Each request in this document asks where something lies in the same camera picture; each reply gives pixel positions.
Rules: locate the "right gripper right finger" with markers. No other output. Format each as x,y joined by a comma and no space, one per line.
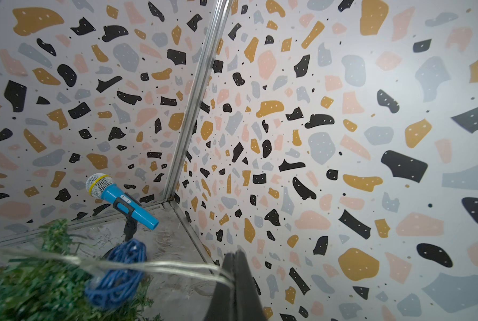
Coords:
247,301

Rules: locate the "blue toy microphone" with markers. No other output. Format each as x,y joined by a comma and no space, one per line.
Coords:
102,186

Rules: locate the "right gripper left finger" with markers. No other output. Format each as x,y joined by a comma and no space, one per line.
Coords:
222,304

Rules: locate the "left green christmas tree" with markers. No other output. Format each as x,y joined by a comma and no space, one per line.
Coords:
36,289

